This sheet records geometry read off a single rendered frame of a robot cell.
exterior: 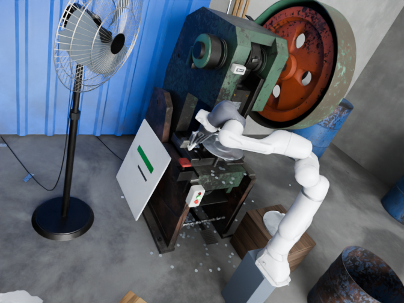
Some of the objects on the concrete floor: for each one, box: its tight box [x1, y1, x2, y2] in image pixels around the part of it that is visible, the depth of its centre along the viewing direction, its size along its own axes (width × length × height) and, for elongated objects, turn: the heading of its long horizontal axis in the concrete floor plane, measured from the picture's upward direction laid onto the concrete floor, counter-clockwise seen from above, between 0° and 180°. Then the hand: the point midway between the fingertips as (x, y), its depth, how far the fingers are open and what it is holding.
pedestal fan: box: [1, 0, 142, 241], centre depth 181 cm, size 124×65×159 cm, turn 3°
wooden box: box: [230, 204, 316, 273], centre depth 221 cm, size 40×38×35 cm
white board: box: [116, 119, 171, 221], centre depth 223 cm, size 14×50×59 cm, turn 5°
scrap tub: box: [307, 246, 404, 303], centre depth 197 cm, size 42×42×48 cm
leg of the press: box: [201, 161, 257, 239], centre depth 241 cm, size 92×12×90 cm, turn 3°
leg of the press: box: [142, 87, 199, 254], centre depth 212 cm, size 92×12×90 cm, turn 3°
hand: (191, 145), depth 162 cm, fingers closed
